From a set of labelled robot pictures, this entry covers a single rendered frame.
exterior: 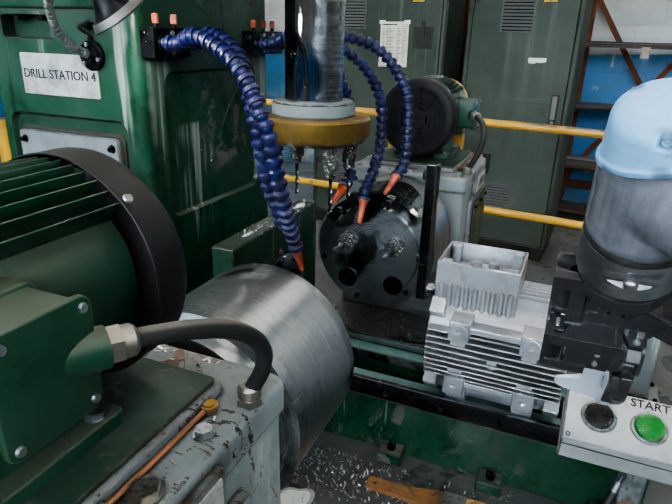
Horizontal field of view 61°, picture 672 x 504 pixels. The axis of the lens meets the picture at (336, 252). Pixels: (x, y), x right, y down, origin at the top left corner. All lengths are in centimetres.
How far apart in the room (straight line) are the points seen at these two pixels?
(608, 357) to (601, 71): 537
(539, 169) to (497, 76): 67
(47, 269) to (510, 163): 381
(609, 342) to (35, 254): 44
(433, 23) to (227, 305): 364
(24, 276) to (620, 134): 37
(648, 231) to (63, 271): 37
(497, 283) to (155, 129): 54
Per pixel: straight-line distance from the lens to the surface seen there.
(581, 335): 53
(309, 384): 66
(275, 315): 66
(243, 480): 53
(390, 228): 114
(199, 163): 99
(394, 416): 98
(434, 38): 416
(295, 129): 84
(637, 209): 40
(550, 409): 90
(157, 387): 51
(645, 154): 38
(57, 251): 41
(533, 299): 87
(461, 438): 96
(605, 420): 71
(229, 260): 88
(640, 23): 585
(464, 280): 86
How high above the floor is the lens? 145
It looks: 21 degrees down
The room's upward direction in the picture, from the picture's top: 2 degrees clockwise
